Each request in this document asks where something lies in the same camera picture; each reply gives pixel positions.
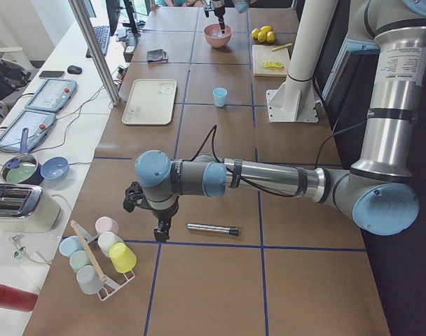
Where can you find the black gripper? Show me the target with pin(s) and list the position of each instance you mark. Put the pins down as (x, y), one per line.
(164, 212)
(218, 5)

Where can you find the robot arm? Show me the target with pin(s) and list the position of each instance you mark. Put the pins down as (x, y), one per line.
(241, 6)
(375, 191)

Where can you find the pile of clear ice cubes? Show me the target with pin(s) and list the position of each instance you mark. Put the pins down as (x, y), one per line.
(217, 34)

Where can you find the yellow cup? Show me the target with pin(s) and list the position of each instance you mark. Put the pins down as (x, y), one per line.
(122, 257)

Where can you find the white cup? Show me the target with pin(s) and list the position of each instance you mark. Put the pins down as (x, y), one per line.
(106, 240)

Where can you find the pink cup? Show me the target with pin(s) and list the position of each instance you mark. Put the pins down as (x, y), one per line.
(106, 224)

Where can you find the light blue cup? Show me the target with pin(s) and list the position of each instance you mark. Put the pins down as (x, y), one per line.
(220, 95)

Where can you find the green cup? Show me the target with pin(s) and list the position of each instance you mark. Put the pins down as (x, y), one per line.
(79, 259)

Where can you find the grey cup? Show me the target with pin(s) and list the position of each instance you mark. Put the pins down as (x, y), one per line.
(88, 280)

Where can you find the blue cup on rack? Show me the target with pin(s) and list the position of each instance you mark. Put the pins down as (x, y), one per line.
(70, 245)

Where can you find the pink bowl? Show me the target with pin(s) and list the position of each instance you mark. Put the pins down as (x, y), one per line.
(217, 42)

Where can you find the whole lemon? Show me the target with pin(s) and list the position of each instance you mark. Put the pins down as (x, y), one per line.
(266, 29)
(261, 37)
(255, 33)
(270, 37)

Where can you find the wooden cutting board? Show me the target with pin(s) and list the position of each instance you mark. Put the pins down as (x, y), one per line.
(262, 53)

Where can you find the lemon slices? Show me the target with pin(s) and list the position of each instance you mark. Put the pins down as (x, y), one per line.
(272, 65)

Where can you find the grey folded cloth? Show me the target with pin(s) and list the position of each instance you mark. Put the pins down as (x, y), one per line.
(156, 56)

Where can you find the yellow green knife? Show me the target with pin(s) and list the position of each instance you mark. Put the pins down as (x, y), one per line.
(280, 47)

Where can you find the steel muddler with black tip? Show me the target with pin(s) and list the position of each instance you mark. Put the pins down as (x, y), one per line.
(234, 231)

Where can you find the cream bear tray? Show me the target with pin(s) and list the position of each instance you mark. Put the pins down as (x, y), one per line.
(150, 102)

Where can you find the black monitor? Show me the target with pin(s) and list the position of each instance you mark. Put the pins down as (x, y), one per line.
(113, 8)

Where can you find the black keyboard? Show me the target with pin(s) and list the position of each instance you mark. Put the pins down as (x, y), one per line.
(102, 34)

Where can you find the blue bowl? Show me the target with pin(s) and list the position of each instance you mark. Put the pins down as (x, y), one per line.
(55, 168)

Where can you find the cream toaster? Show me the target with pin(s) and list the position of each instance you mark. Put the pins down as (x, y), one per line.
(26, 209)

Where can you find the blue saucepan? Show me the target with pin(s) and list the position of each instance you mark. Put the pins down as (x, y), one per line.
(23, 168)

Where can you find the black computer mouse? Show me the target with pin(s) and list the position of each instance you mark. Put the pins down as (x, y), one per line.
(73, 69)

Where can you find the teach pendant tablet near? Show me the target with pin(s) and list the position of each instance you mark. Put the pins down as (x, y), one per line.
(38, 123)

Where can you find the teach pendant tablet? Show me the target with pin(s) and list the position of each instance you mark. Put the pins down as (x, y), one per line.
(38, 123)
(53, 95)

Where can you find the red bottle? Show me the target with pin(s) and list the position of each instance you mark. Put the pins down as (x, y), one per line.
(17, 299)

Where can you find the teach pendant tablet far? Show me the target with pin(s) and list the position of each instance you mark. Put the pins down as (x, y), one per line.
(53, 95)

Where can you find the black smartphone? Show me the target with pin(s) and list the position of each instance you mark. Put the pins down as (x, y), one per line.
(52, 74)

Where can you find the white wire cup rack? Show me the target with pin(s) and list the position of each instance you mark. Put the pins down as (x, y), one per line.
(111, 286)

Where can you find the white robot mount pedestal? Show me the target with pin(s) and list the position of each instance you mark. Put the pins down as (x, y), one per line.
(294, 100)

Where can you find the aluminium frame post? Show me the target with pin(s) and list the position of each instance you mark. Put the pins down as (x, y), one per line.
(83, 20)

